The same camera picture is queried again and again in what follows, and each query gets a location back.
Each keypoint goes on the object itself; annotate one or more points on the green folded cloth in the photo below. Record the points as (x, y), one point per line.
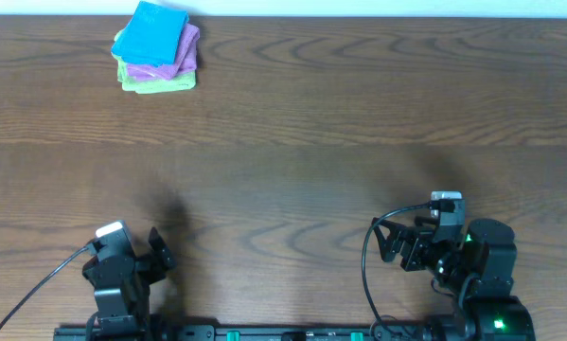
(180, 83)

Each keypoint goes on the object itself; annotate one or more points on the blue microfibre cloth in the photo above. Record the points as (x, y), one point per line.
(152, 35)

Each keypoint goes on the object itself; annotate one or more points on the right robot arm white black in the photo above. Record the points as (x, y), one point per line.
(473, 264)

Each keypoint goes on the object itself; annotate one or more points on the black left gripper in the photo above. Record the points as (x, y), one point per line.
(147, 260)

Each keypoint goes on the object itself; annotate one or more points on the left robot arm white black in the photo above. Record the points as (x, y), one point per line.
(122, 285)

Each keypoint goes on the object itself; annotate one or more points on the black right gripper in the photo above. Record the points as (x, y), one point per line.
(410, 247)

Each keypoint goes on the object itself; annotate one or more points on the purple folded cloth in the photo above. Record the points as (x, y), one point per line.
(185, 60)

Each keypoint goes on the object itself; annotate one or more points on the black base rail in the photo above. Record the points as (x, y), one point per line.
(211, 333)

